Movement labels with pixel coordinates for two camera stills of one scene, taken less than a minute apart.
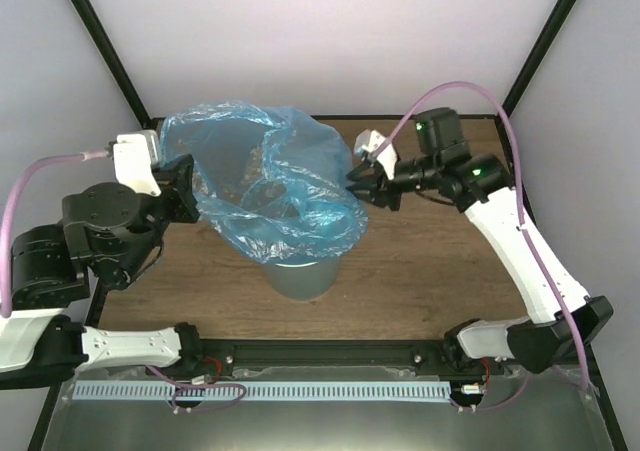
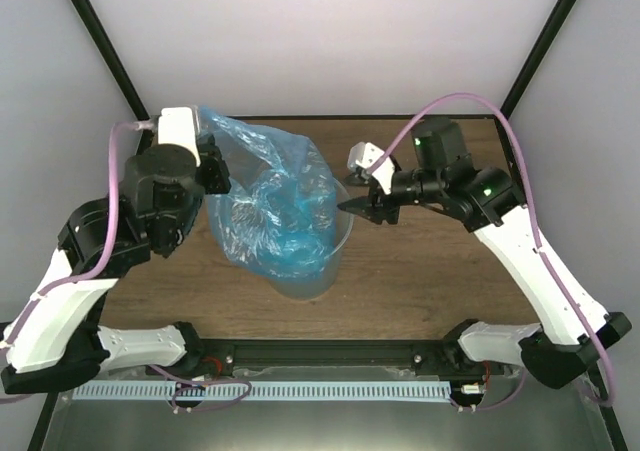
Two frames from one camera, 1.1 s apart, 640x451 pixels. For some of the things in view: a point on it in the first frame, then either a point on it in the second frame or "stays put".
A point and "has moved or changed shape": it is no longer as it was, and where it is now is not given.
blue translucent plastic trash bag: (276, 183) has moved or changed shape
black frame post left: (81, 1) stays put
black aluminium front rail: (322, 354) stays put
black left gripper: (179, 173) → (220, 181)
